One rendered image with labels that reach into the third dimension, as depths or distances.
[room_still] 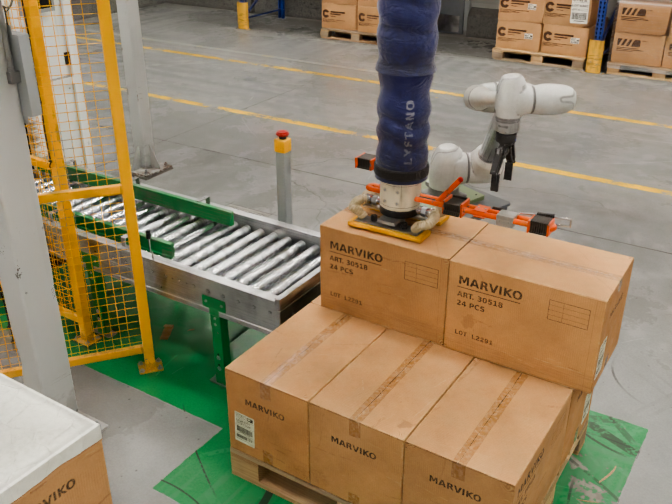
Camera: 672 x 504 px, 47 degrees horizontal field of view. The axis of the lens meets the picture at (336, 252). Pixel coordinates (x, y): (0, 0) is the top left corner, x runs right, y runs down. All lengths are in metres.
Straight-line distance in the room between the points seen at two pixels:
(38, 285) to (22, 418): 1.22
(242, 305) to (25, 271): 0.94
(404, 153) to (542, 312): 0.81
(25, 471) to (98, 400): 1.94
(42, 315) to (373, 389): 1.40
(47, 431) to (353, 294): 1.60
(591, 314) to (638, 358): 1.49
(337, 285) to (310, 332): 0.24
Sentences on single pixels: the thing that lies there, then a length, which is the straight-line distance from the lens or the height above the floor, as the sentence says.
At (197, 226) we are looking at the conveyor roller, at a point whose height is 0.53.
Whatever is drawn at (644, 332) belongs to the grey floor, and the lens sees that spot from 4.60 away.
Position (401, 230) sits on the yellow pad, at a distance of 3.15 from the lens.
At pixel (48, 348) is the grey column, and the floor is 0.49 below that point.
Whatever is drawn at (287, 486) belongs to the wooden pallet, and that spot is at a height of 0.02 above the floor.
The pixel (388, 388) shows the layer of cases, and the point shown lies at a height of 0.54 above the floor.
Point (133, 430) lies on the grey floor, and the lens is 3.73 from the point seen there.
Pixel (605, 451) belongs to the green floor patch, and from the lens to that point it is 3.70.
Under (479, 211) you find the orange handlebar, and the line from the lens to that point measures 3.08.
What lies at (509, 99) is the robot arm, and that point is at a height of 1.56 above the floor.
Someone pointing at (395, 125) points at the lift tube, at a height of 1.40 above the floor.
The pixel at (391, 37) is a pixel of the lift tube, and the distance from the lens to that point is 2.95.
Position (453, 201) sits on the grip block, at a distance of 3.14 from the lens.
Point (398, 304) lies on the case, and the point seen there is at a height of 0.67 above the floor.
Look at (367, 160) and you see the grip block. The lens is 3.53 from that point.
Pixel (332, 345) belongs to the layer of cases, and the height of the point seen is 0.54.
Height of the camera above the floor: 2.31
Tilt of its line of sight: 27 degrees down
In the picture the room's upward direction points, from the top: straight up
